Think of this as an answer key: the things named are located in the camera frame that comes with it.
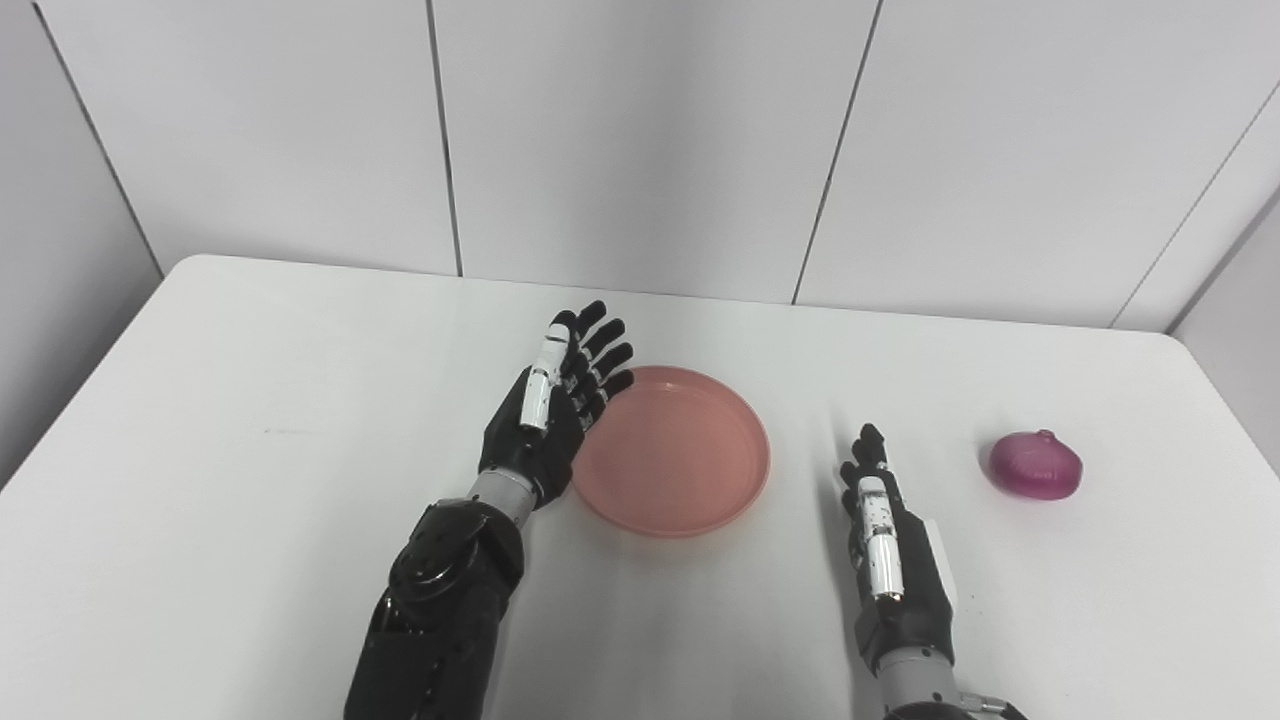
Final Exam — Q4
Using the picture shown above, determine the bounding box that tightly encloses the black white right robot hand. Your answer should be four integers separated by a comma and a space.
838, 423, 959, 679

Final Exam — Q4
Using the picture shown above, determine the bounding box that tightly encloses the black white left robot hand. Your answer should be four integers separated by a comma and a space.
477, 300, 636, 511

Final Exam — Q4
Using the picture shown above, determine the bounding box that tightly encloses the pink round plate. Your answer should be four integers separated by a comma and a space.
570, 365, 772, 539

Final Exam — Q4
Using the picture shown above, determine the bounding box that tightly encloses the purple red onion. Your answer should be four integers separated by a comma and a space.
989, 429, 1084, 501

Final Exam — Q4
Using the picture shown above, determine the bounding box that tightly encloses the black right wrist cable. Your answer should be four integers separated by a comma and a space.
955, 690, 1031, 720

